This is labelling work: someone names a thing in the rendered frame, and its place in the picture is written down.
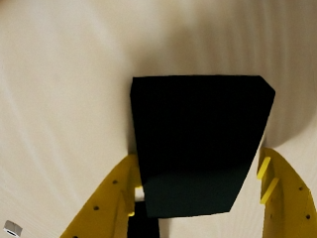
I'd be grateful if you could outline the black open box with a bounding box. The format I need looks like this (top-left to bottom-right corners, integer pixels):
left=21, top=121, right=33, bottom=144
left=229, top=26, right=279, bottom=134
left=127, top=201, right=159, bottom=238

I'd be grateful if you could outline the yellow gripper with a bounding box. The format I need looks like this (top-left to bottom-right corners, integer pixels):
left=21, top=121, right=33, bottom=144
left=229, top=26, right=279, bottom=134
left=59, top=147, right=317, bottom=238

